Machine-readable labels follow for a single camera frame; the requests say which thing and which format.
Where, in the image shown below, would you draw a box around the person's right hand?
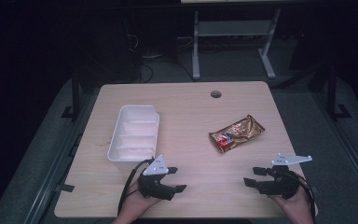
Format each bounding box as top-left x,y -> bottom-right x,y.
268,186 -> 319,219

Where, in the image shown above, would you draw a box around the black table edge bracket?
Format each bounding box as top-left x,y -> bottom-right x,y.
55,183 -> 76,193

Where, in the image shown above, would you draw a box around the person's left hand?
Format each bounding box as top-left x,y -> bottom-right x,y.
117,181 -> 163,219

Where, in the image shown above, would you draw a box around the black floor cables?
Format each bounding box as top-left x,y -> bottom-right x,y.
125,32 -> 195,84

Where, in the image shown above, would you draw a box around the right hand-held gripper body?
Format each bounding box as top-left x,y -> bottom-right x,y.
255,152 -> 313,201

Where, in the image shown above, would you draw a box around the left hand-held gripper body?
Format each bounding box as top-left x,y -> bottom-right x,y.
136,154 -> 177,202

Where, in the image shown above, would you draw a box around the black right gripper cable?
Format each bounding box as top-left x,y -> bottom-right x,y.
287,170 -> 317,219

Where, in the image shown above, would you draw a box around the black metal stand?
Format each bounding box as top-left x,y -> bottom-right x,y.
61,77 -> 82,121
325,63 -> 352,121

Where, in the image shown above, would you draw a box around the golden brown snack packet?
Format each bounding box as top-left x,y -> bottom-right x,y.
208,114 -> 267,154

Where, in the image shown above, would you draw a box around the white plastic divided container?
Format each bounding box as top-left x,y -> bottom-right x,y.
106,104 -> 161,163

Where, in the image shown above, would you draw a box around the white metal frame stand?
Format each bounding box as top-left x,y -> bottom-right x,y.
191,8 -> 282,81

